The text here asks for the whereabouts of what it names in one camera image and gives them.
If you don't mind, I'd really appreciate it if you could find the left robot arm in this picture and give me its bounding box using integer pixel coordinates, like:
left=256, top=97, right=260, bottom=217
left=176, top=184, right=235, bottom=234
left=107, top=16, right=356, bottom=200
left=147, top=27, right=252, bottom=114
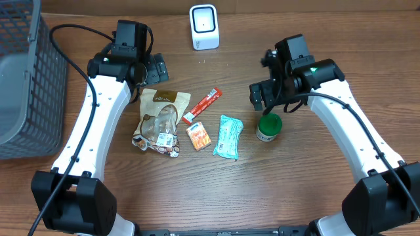
left=28, top=20, right=154, bottom=235

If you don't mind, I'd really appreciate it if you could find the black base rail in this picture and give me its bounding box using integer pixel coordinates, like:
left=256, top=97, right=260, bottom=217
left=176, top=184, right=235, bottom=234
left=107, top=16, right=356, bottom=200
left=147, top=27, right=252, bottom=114
left=137, top=226, right=316, bottom=236

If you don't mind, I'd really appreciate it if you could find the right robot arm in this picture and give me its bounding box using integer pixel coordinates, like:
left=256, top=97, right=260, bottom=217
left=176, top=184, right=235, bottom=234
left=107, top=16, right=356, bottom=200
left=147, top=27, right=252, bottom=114
left=249, top=34, right=419, bottom=236

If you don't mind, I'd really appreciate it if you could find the orange snack packet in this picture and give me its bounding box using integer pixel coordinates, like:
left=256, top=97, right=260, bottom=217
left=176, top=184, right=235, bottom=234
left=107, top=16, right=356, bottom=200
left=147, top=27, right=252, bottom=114
left=186, top=122, right=212, bottom=151

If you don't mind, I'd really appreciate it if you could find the brown Pantree snack pouch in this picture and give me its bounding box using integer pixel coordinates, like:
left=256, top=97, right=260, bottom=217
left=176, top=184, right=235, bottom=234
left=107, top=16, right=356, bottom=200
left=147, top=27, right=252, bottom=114
left=132, top=88, right=191, bottom=158

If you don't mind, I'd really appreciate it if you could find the green lid jar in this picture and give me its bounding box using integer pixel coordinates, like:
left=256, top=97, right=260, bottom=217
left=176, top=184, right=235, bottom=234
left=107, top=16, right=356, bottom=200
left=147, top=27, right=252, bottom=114
left=256, top=113, right=283, bottom=142

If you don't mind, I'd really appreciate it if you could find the red snack bar wrapper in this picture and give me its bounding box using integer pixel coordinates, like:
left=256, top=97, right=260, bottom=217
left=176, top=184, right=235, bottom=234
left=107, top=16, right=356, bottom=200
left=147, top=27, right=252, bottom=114
left=182, top=87, right=222, bottom=125

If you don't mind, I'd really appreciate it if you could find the light green packet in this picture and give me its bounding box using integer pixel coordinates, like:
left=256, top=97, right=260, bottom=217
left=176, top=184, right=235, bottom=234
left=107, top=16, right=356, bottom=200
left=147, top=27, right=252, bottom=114
left=213, top=115, right=243, bottom=160

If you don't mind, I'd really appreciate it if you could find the white barcode scanner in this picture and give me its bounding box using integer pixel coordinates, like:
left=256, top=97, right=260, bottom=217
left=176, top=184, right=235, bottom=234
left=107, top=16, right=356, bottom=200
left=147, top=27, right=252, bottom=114
left=189, top=4, right=220, bottom=50

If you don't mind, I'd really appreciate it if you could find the grey plastic mesh basket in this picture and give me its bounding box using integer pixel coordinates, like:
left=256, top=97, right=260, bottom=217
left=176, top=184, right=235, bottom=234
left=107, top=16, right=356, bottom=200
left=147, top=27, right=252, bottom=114
left=1, top=0, right=68, bottom=159

